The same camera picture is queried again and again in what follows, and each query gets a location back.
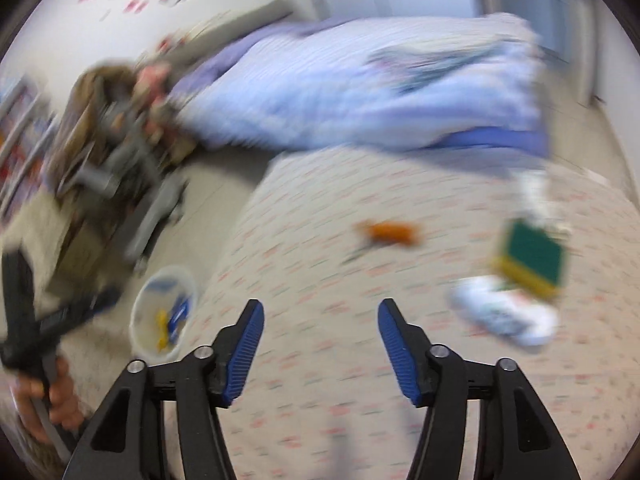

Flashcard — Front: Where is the green and yellow sponge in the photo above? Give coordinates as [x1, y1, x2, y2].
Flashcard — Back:
[490, 217, 569, 301]

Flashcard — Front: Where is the cherry print tablecloth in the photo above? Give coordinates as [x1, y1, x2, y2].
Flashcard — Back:
[165, 145, 638, 480]

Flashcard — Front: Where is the crumpled white tissue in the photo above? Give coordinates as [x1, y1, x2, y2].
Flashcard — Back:
[517, 170, 574, 236]

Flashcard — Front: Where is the blue checked quilt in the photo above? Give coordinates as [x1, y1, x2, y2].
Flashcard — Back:
[170, 12, 551, 161]

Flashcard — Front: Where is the folded striped cloth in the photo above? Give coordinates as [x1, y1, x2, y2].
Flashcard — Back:
[367, 45, 481, 96]

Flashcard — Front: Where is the bed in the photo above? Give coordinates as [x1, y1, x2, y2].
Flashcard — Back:
[150, 0, 551, 161]

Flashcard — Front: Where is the person's left hand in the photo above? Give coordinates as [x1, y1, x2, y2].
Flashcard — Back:
[15, 355, 85, 442]

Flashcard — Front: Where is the brown fleece blanket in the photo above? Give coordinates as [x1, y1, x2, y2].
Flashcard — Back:
[50, 65, 141, 196]

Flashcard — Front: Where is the grey headboard cushion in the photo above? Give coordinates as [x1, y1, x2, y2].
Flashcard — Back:
[165, 0, 297, 68]

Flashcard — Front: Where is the white door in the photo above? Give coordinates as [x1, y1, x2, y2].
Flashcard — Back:
[565, 0, 608, 108]

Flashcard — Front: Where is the white plastic bottle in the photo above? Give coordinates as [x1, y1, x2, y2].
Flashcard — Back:
[450, 277, 559, 348]

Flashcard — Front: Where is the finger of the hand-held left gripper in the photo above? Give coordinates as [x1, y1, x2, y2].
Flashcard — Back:
[1, 249, 39, 357]
[34, 286, 124, 344]

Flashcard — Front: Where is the pink plush toy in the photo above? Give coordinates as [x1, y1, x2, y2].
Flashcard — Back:
[134, 62, 176, 126]

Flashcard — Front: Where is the bookshelf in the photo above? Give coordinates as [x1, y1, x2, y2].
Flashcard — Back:
[0, 77, 56, 221]

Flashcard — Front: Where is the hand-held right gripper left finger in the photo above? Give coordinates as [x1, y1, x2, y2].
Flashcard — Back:
[62, 299, 265, 480]

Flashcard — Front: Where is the orange wrapper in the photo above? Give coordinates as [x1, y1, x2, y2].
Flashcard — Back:
[355, 221, 422, 247]

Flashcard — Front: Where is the grey desk chair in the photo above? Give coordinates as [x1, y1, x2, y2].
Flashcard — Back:
[47, 62, 188, 273]

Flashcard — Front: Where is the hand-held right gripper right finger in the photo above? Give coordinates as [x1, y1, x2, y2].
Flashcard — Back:
[377, 298, 583, 480]

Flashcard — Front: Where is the white plastic bin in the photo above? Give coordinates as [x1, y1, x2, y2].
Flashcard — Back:
[129, 266, 198, 363]

